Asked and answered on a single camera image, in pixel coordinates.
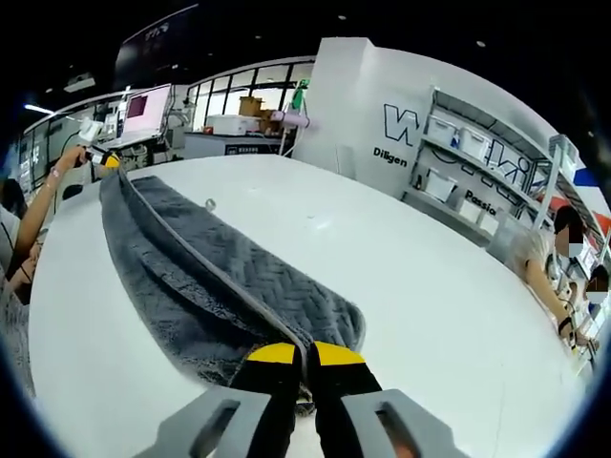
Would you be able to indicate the person's left hand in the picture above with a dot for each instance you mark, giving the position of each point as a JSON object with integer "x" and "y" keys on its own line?
{"x": 69, "y": 160}

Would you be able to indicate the pink-screen computer monitor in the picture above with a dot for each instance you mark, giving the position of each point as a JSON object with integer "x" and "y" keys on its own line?
{"x": 148, "y": 112}

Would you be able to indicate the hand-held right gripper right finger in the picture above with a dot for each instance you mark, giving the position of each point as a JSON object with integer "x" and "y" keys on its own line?
{"x": 343, "y": 410}

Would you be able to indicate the green hanging item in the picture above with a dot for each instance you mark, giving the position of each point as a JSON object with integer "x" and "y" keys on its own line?
{"x": 301, "y": 97}

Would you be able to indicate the grey towel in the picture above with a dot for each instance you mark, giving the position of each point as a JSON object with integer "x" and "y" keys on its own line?
{"x": 200, "y": 267}

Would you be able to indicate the silver wristwatch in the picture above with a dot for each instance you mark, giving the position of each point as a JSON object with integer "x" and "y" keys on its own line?
{"x": 54, "y": 173}

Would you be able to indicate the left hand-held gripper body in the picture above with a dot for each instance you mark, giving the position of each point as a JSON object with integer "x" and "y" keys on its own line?
{"x": 91, "y": 129}

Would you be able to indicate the large black overhead display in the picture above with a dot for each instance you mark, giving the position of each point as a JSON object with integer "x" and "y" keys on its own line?
{"x": 157, "y": 43}

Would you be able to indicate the grey metal shelving rack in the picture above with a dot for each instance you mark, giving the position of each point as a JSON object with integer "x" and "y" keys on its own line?
{"x": 561, "y": 162}
{"x": 477, "y": 162}

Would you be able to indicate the operator person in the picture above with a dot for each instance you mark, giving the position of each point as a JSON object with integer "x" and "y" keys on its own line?
{"x": 12, "y": 334}

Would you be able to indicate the purple rolled mat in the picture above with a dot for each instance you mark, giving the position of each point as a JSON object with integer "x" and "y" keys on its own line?
{"x": 293, "y": 120}

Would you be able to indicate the ceiling light strip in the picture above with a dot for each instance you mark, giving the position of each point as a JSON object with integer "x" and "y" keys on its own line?
{"x": 38, "y": 109}

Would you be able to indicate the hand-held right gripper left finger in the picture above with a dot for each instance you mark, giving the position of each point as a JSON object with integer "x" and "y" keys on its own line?
{"x": 267, "y": 410}

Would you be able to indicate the grey counter cabinet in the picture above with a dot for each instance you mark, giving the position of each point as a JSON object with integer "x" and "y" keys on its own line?
{"x": 229, "y": 145}

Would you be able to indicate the white storage shelf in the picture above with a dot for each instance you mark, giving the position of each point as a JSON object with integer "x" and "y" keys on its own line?
{"x": 470, "y": 140}

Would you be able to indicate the white plastic crate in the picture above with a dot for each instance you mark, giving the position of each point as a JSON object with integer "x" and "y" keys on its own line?
{"x": 234, "y": 125}

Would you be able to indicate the grey ceiling unit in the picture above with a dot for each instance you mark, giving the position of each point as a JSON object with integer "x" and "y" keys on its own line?
{"x": 80, "y": 82}

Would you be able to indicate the cardboard box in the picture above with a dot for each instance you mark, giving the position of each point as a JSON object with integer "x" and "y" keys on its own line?
{"x": 251, "y": 107}

